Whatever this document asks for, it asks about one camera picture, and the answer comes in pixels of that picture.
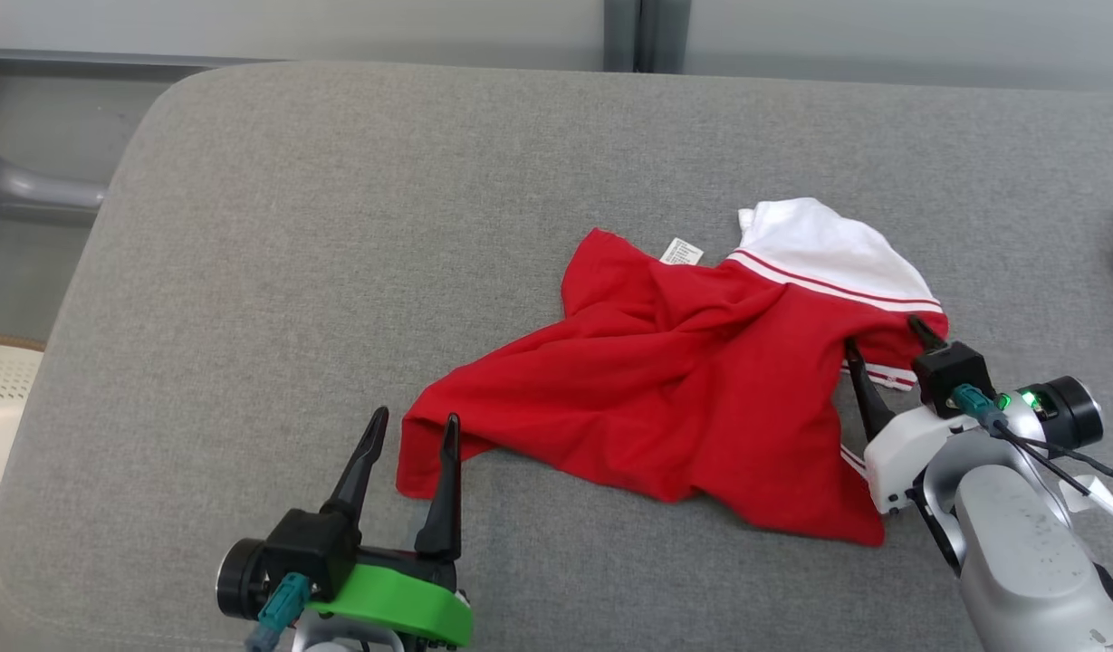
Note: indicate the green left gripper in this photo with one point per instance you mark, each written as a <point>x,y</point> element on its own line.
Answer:
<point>402,602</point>

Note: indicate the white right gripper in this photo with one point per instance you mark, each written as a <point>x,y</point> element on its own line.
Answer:
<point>896,453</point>

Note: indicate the red white jersey shirt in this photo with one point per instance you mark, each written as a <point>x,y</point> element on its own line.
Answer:
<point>656,380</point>

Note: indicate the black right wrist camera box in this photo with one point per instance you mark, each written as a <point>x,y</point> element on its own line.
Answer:
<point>950,376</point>

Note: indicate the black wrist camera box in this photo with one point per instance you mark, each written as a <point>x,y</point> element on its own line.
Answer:
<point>307,552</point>
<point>950,376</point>

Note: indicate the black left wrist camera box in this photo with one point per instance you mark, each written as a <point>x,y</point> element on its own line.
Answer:
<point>307,552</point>

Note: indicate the grey metal frame post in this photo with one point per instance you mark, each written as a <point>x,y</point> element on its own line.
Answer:
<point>647,36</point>
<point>31,188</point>

